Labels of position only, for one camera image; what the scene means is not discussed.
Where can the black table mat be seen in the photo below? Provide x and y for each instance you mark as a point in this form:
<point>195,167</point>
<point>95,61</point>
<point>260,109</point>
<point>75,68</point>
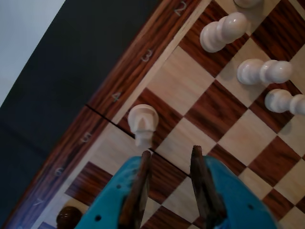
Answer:
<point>59,83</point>

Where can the white chess rook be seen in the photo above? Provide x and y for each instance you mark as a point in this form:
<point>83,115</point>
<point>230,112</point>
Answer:
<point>247,3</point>

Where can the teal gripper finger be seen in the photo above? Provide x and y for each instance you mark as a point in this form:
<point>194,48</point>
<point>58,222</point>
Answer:
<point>228,200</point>
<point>114,195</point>

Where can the white chess knight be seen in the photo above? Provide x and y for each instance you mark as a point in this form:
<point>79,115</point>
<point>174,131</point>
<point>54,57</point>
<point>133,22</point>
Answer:
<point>143,121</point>

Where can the wooden folding chessboard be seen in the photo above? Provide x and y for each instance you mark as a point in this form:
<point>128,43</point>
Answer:
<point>202,114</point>

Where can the white chess pawn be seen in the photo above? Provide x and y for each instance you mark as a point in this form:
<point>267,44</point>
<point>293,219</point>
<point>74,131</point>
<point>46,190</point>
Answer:
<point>283,102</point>
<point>221,32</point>
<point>264,72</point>

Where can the dark brown chess pawn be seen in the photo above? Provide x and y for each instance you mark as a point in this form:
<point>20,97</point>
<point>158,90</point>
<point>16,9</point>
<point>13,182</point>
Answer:
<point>68,217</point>

